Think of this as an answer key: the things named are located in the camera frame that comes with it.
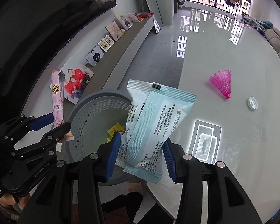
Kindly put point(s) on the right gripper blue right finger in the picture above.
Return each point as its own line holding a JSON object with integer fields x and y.
{"x": 169, "y": 159}

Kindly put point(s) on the black wall television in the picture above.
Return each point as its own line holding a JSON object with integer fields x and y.
{"x": 32, "y": 32}

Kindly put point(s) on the photo of man in black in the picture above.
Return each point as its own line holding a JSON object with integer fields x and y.
{"x": 94, "y": 56}

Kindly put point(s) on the pink plush toy on shelf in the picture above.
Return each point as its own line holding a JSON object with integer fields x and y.
{"x": 132, "y": 17}

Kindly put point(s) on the patterned blanket on sofa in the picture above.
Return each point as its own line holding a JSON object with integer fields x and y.
{"x": 260, "y": 26}

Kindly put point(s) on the large family photo red shirts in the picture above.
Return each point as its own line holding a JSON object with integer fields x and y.
{"x": 77, "y": 77}

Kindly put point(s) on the left pink slipper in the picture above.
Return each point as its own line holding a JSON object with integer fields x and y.
{"x": 134, "y": 188}

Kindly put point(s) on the light blue wet wipes pack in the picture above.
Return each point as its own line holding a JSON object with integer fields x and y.
{"x": 155, "y": 113}

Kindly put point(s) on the pink plastic shuttlecock skirt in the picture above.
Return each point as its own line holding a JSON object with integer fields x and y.
{"x": 222, "y": 81}

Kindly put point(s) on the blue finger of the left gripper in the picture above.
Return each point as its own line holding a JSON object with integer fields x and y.
{"x": 51, "y": 138}
{"x": 40, "y": 122}

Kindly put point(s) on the pink snack wrapper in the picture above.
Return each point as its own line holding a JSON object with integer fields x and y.
{"x": 57, "y": 90}

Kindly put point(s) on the photo frame woman portrait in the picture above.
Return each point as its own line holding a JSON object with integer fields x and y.
{"x": 124, "y": 20}

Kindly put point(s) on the person's left hand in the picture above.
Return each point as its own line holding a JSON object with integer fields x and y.
{"x": 8, "y": 200}

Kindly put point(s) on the yellow cardboard box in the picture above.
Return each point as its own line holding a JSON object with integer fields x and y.
{"x": 117, "y": 127}

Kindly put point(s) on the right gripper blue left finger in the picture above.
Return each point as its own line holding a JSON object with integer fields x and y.
{"x": 111, "y": 150}

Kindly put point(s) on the grey tv console shelf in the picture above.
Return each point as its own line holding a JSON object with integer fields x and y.
{"x": 110, "y": 70}

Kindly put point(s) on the grey perforated trash basket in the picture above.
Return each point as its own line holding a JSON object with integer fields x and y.
{"x": 90, "y": 121}

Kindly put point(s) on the red package on shelf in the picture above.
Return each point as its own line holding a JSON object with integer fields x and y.
{"x": 144, "y": 14}

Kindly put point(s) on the yellow collage photo frame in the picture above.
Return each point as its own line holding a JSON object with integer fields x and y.
{"x": 106, "y": 43}

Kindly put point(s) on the white round plastic lid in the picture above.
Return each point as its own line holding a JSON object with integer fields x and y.
{"x": 252, "y": 103}

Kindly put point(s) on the tall leaning mirror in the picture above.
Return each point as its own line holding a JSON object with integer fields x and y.
{"x": 154, "y": 8}

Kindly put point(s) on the beige baby photo frame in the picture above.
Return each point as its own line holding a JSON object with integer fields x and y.
{"x": 114, "y": 30}

